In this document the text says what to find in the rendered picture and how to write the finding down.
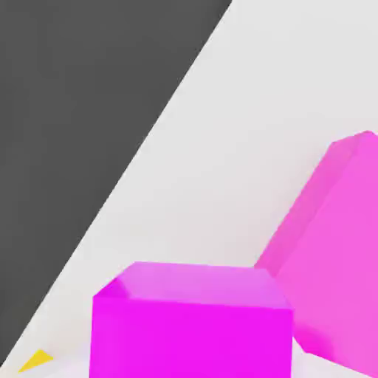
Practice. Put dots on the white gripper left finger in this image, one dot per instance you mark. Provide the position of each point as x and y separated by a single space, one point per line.
68 369

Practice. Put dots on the large pink box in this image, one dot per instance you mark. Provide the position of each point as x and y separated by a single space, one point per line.
339 251

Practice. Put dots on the small magenta cube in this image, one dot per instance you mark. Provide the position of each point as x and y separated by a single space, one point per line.
192 339

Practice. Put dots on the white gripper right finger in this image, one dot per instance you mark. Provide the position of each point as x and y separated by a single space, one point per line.
313 369

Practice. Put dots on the small yellow cube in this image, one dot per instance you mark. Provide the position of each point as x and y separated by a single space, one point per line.
37 360

